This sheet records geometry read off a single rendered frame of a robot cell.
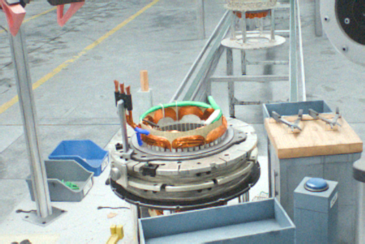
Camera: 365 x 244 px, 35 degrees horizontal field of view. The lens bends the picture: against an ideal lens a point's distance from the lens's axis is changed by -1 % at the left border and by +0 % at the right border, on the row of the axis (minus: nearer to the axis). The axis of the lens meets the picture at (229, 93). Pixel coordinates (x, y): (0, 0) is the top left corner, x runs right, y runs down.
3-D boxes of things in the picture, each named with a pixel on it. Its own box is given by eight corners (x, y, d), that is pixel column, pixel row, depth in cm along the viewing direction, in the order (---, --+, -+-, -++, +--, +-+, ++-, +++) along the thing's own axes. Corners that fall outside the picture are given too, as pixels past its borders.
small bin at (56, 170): (96, 181, 180) (93, 159, 178) (81, 203, 167) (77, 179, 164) (46, 181, 182) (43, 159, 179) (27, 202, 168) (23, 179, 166)
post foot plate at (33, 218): (68, 213, 162) (68, 210, 161) (43, 227, 154) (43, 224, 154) (46, 205, 166) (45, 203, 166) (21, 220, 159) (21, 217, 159)
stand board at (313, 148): (264, 126, 146) (264, 117, 145) (339, 121, 147) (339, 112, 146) (277, 158, 127) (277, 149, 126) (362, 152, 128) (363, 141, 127)
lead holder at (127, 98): (116, 106, 119) (115, 90, 118) (135, 105, 119) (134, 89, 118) (111, 111, 116) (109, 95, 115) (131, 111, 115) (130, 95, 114)
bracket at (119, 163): (124, 179, 119) (121, 156, 117) (133, 184, 117) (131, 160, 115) (116, 182, 118) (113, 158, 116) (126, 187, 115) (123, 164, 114)
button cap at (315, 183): (303, 188, 114) (303, 183, 114) (309, 179, 118) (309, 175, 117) (322, 191, 113) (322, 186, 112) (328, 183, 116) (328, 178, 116)
